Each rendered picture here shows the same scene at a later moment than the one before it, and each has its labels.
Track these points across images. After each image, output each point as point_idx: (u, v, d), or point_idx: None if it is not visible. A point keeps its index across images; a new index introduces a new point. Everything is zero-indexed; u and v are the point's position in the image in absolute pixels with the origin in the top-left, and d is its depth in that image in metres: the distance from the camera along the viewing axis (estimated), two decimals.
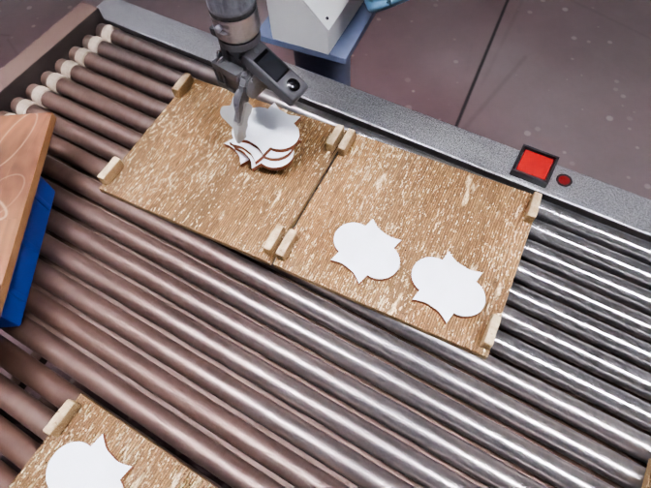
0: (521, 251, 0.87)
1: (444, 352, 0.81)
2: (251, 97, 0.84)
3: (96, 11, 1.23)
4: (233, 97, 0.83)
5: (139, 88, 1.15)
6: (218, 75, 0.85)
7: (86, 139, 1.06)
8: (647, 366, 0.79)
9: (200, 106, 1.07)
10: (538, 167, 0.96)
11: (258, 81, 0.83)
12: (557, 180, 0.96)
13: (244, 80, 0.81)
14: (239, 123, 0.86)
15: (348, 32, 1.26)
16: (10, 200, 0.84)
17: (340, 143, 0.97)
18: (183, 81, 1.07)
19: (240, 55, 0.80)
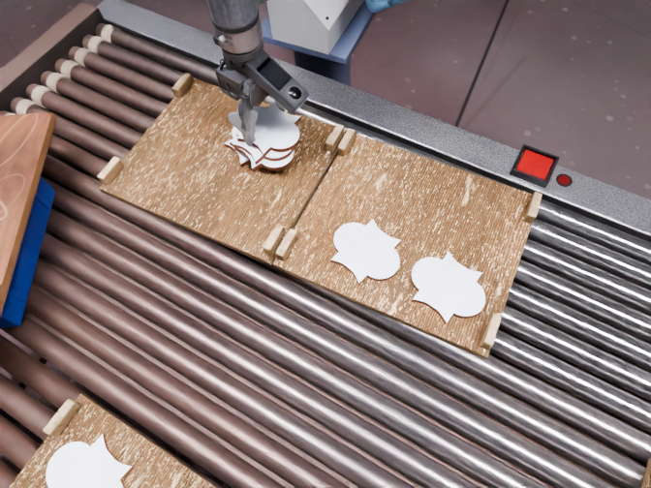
0: (521, 251, 0.87)
1: (444, 352, 0.81)
2: (254, 105, 0.86)
3: (96, 11, 1.23)
4: (237, 106, 0.86)
5: (139, 88, 1.15)
6: (221, 82, 0.87)
7: (86, 139, 1.06)
8: (647, 366, 0.79)
9: (200, 106, 1.07)
10: (538, 167, 0.96)
11: (261, 89, 0.85)
12: (557, 180, 0.96)
13: (247, 88, 0.83)
14: (246, 130, 0.89)
15: (348, 32, 1.26)
16: (10, 200, 0.84)
17: (340, 143, 0.97)
18: (183, 81, 1.07)
19: (243, 64, 0.82)
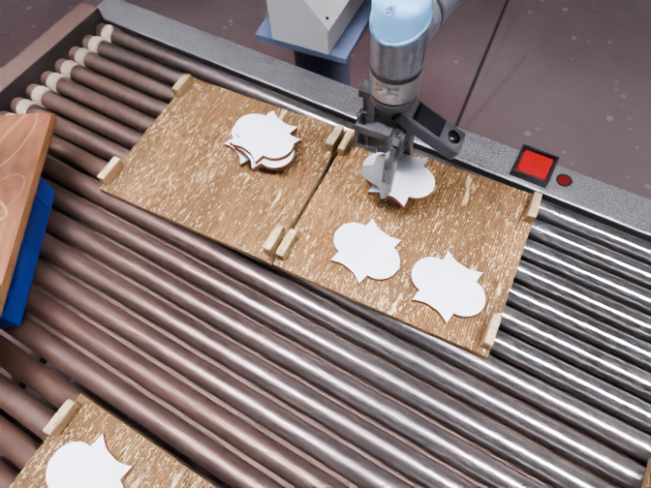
0: (521, 251, 0.87)
1: (444, 352, 0.81)
2: (399, 155, 0.78)
3: (96, 11, 1.23)
4: (384, 161, 0.77)
5: (139, 88, 1.15)
6: (357, 137, 0.78)
7: (86, 139, 1.06)
8: (647, 366, 0.79)
9: (200, 106, 1.07)
10: (538, 167, 0.96)
11: (406, 137, 0.77)
12: (557, 180, 0.96)
13: (397, 139, 0.74)
14: (388, 183, 0.81)
15: (348, 32, 1.26)
16: (10, 200, 0.84)
17: (340, 143, 0.97)
18: (183, 81, 1.07)
19: (392, 114, 0.73)
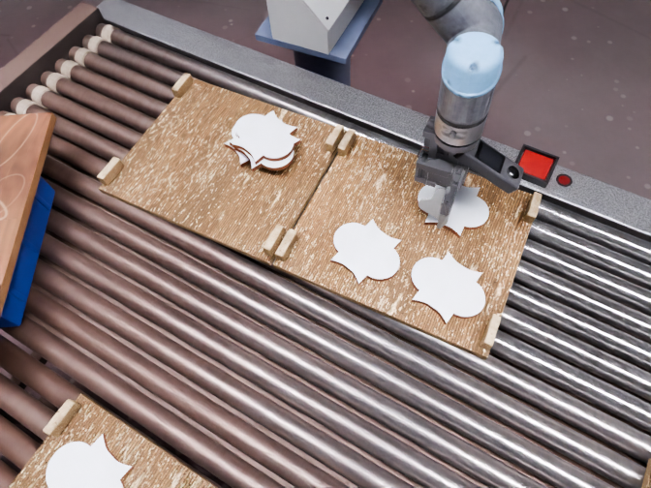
0: (521, 251, 0.87)
1: (444, 352, 0.81)
2: (459, 189, 0.81)
3: (96, 11, 1.23)
4: (445, 195, 0.81)
5: (139, 88, 1.15)
6: (418, 171, 0.82)
7: (86, 139, 1.06)
8: (647, 366, 0.79)
9: (200, 106, 1.07)
10: (538, 167, 0.96)
11: (465, 172, 0.81)
12: (557, 180, 0.96)
13: (458, 175, 0.78)
14: (448, 215, 0.84)
15: (348, 32, 1.26)
16: (10, 200, 0.84)
17: (340, 143, 0.97)
18: (183, 81, 1.07)
19: (454, 152, 0.77)
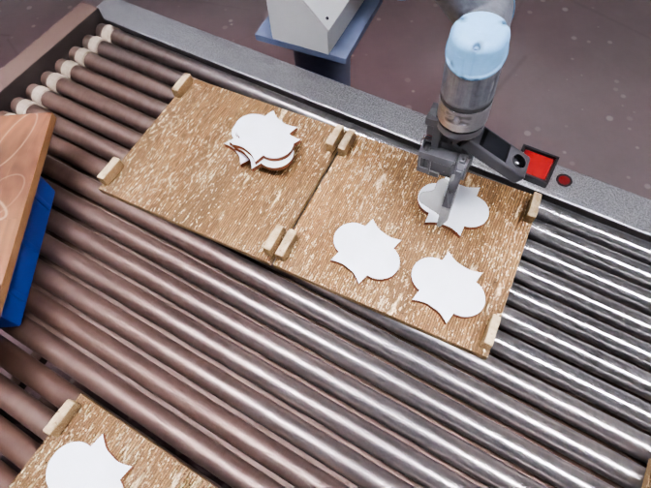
0: (521, 251, 0.87)
1: (444, 352, 0.81)
2: (463, 179, 0.78)
3: (96, 11, 1.23)
4: (449, 183, 0.77)
5: (139, 88, 1.15)
6: (419, 162, 0.80)
7: (86, 139, 1.06)
8: (647, 366, 0.79)
9: (200, 106, 1.07)
10: (538, 167, 0.96)
11: (469, 162, 0.78)
12: (557, 180, 0.96)
13: (462, 165, 0.75)
14: (449, 207, 0.80)
15: (348, 32, 1.26)
16: (10, 200, 0.84)
17: (340, 143, 0.97)
18: (183, 81, 1.07)
19: (458, 140, 0.74)
